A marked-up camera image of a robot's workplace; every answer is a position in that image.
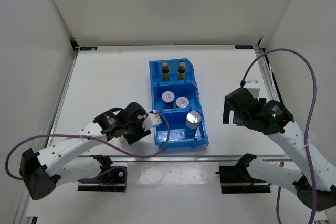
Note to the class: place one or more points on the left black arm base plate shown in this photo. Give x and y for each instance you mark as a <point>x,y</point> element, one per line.
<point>115,181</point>

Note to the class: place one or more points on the brown bottle yellow label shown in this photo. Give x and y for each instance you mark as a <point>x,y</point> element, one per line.
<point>165,71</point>
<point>181,71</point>

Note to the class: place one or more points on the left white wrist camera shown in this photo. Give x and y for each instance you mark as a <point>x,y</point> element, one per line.
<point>151,119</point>

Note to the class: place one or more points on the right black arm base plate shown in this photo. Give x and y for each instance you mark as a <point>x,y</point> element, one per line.
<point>233,181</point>

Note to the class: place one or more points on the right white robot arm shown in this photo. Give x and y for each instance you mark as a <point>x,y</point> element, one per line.
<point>314,182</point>

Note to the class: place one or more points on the right blue corner label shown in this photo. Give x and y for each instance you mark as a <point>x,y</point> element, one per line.
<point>244,47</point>

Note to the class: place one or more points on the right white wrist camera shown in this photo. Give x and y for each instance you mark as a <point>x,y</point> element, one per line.
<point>253,87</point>

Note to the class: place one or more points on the silver-lid white jar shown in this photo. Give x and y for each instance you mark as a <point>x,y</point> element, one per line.
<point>122,140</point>
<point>193,120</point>

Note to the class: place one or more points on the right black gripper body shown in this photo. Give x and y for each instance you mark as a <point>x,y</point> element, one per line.
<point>238,119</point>

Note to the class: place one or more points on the left blue corner label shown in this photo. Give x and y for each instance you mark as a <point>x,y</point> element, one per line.
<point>88,48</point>

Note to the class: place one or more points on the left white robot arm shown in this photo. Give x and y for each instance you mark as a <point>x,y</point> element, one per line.
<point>44,170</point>

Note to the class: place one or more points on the blue three-compartment plastic bin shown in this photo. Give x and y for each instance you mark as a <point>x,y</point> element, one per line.
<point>171,132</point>

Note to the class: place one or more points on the blue corner label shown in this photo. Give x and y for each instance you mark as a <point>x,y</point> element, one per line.
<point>88,48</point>
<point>244,47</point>

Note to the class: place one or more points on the red-label lid jar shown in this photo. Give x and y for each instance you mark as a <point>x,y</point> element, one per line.
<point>182,102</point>
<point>168,98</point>

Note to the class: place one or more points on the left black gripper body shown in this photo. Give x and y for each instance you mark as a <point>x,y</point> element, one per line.
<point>135,132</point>

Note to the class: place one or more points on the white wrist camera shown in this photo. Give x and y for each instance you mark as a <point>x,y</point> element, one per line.
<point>151,119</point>
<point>253,87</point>

